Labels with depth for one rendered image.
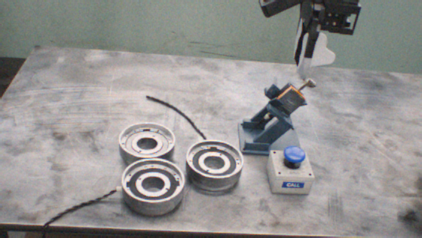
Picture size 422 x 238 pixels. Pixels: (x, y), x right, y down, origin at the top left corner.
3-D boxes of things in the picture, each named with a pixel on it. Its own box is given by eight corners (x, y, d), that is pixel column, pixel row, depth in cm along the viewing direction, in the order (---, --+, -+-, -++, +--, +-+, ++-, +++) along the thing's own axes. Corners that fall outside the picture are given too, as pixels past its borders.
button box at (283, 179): (271, 193, 79) (276, 174, 76) (266, 167, 84) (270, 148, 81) (314, 196, 79) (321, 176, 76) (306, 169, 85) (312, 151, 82)
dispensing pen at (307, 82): (242, 122, 90) (302, 68, 83) (256, 132, 92) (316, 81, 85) (243, 128, 89) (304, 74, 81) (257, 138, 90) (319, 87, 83)
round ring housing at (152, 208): (180, 174, 80) (181, 157, 78) (185, 218, 72) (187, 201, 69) (122, 175, 78) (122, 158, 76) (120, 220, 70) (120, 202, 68)
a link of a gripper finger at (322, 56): (331, 86, 78) (342, 36, 74) (298, 83, 77) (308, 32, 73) (326, 80, 80) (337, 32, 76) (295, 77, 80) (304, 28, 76)
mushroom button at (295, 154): (280, 178, 79) (286, 157, 76) (277, 163, 82) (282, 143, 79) (302, 179, 79) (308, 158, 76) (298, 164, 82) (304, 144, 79)
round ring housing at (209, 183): (243, 195, 77) (246, 178, 75) (184, 193, 77) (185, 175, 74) (237, 157, 86) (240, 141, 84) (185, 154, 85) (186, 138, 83)
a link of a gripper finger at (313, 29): (314, 61, 74) (325, 9, 70) (305, 59, 74) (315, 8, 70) (308, 53, 78) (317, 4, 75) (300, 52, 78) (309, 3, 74)
